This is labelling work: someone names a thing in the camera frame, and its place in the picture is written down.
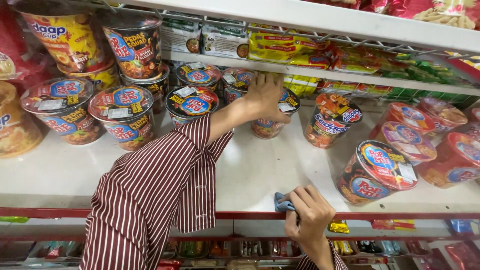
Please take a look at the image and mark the person's left hand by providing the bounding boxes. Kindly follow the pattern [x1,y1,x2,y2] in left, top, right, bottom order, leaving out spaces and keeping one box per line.
[244,72,292,125]

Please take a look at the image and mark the person's right hand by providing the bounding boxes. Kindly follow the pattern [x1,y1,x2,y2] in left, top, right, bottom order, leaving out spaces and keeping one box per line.
[279,185,337,245]

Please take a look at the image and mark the blue cleaning cloth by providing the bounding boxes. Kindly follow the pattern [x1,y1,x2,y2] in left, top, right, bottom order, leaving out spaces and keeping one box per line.
[274,192,296,213]

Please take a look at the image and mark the black instant noodle cup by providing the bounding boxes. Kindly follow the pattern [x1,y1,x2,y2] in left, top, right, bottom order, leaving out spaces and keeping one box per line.
[335,140,419,206]
[251,88,301,140]

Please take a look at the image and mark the white shelf with red edge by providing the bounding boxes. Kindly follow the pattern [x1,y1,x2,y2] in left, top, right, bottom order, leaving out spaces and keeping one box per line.
[0,99,480,222]

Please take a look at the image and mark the low shelves of snack packets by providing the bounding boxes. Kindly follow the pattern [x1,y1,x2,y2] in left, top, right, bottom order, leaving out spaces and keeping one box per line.
[0,216,480,270]

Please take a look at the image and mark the orange noodle cup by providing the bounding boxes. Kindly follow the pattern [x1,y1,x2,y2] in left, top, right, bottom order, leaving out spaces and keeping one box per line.
[304,93,364,149]

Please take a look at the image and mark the maroon striped shirt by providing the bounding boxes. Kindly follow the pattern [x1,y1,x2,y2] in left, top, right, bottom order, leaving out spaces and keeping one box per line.
[79,113,349,270]

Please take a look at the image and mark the group of red noodle cups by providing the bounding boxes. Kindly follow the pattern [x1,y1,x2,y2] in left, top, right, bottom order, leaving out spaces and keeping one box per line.
[369,97,480,189]

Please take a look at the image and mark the white shelf with snack bags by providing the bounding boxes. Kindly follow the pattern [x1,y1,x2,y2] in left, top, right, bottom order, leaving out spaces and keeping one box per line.
[124,0,480,57]

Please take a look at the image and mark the group of black noodle cups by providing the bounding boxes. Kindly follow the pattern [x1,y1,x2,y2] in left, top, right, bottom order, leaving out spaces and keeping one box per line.
[20,13,259,152]

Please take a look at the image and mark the yellow noodle cup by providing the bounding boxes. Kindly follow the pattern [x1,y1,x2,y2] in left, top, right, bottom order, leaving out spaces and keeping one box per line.
[15,0,107,74]
[0,80,44,159]
[56,62,121,93]

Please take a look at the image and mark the red snack bag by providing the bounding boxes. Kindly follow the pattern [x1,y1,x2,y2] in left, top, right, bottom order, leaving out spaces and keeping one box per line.
[0,0,55,92]

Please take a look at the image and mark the wire rack of noodle packets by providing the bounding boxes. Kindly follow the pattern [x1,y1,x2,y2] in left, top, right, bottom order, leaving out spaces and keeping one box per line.
[161,11,480,109]

